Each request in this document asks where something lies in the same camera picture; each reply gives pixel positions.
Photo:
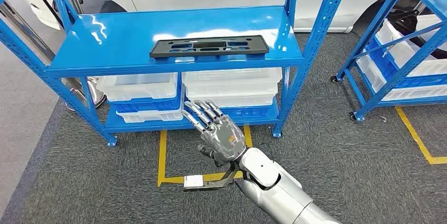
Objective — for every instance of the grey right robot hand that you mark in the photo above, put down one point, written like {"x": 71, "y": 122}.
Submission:
{"x": 223, "y": 138}

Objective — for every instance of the black plastic plate part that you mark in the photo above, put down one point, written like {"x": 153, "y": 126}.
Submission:
{"x": 159, "y": 50}

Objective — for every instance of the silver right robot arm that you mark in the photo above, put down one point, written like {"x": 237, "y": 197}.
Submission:
{"x": 279, "y": 194}

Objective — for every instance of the blue metal shelf rack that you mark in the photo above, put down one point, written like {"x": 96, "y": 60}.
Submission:
{"x": 122, "y": 41}

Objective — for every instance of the yellow floor tape square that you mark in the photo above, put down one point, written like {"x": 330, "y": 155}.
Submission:
{"x": 415, "y": 135}
{"x": 161, "y": 156}

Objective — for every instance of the black plastic parts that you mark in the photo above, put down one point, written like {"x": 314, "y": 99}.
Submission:
{"x": 408, "y": 23}

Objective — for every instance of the black stanchion belt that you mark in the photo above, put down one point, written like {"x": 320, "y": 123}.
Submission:
{"x": 45, "y": 2}

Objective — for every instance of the black right camera bracket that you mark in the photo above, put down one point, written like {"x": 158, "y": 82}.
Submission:
{"x": 223, "y": 181}

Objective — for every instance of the chrome stanchion post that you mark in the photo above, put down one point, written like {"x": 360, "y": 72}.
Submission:
{"x": 28, "y": 31}

